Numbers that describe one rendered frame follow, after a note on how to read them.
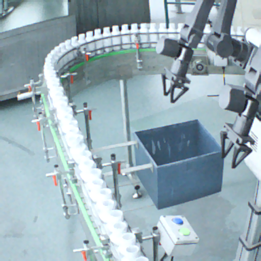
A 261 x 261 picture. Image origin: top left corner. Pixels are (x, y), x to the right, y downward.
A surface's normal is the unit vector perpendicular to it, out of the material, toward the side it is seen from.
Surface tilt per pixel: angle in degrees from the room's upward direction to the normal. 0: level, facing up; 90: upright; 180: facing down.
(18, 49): 90
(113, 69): 90
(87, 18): 90
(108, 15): 91
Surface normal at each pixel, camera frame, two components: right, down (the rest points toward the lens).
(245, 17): -0.02, 0.47
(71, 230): -0.07, -0.88
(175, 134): 0.29, 0.44
